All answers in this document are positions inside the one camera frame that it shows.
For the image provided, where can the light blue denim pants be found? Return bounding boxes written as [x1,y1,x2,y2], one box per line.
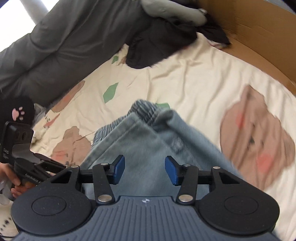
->
[81,100,238,197]

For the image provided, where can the person left hand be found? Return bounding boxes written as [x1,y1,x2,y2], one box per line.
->
[1,163,36,198]

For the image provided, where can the cream cartoon bear bedsheet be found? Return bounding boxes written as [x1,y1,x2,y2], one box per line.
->
[31,35,295,240]

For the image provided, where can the white fluffy spotted blanket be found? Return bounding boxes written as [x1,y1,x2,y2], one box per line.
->
[0,201,19,240]

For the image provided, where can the dark grey pillow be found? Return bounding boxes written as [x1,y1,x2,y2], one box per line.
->
[1,1,149,106]

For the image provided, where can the black garment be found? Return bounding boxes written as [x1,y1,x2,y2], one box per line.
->
[125,14,230,69]

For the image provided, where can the brown cardboard sheet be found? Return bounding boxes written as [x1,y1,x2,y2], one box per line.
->
[196,1,295,94]

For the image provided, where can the grey neck pillow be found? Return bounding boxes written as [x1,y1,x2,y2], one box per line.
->
[140,1,207,26]

